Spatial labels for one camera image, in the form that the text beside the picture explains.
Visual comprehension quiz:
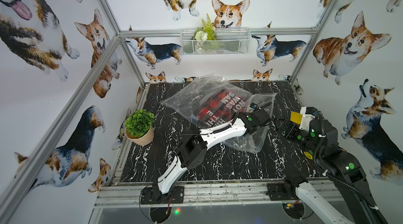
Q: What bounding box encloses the red black plaid shirt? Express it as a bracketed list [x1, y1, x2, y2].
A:
[196, 89, 250, 128]

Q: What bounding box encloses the clear plastic vacuum bag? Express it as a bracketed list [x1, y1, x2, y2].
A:
[162, 76, 276, 153]

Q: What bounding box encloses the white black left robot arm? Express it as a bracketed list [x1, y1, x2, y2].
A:
[152, 101, 273, 201]

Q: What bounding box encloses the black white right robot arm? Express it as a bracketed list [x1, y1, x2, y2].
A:
[274, 107, 387, 224]

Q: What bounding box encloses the yellow plastic spatula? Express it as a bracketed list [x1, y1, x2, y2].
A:
[290, 111, 302, 125]

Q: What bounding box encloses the artificial fern with white flower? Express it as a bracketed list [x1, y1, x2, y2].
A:
[192, 14, 217, 54]

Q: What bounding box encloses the green plant in beige pot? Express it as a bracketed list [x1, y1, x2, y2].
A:
[125, 109, 155, 146]

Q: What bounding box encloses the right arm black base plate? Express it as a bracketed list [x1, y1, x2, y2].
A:
[266, 181, 299, 201]

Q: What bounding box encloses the white wire wall basket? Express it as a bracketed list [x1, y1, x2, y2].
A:
[180, 28, 251, 55]

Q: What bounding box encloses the aluminium front rail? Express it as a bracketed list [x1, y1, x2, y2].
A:
[93, 179, 334, 209]

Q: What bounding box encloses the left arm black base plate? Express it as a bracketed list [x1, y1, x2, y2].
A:
[140, 186, 185, 205]

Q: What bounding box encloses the aluminium frame post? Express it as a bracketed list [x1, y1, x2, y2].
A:
[289, 0, 339, 84]

